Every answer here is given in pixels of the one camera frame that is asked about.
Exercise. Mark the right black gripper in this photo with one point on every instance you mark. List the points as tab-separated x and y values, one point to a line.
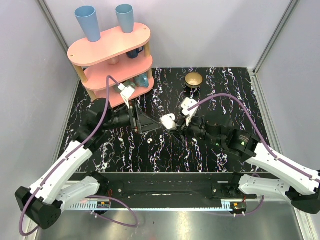
181	123

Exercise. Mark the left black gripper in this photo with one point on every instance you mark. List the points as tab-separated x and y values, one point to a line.
136	120

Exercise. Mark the white earbud charging case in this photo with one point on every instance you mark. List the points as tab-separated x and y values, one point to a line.
168	121

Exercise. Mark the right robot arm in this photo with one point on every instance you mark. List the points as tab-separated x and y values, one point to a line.
293	182

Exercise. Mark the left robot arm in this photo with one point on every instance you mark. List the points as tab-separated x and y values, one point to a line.
45	200

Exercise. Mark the light blue butterfly mug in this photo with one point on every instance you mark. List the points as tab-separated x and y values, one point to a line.
141	81

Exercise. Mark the teal ceramic mug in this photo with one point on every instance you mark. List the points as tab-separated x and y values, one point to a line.
131	83

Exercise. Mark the gold patterned bowl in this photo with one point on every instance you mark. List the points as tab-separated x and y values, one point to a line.
193	80

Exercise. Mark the pink three-tier shelf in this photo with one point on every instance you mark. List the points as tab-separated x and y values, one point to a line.
90	62

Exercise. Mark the pink cup on shelf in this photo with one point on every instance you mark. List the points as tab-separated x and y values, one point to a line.
113	61

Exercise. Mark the dark blue mug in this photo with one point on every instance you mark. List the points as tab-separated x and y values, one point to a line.
134	53

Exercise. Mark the right blue plastic cup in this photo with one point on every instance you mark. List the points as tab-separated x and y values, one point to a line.
125	17

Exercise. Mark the blue plastic cup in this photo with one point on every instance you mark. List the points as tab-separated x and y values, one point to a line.
87	18
125	17

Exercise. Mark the left blue plastic cup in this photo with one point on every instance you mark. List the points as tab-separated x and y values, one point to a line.
87	18

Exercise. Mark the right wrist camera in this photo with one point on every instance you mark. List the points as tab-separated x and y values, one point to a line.
189	109

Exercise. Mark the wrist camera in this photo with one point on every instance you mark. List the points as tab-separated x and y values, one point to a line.
125	96
189	109

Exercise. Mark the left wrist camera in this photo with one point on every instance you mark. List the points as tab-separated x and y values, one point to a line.
125	96

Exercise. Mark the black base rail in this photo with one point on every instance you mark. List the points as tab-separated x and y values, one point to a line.
207	185

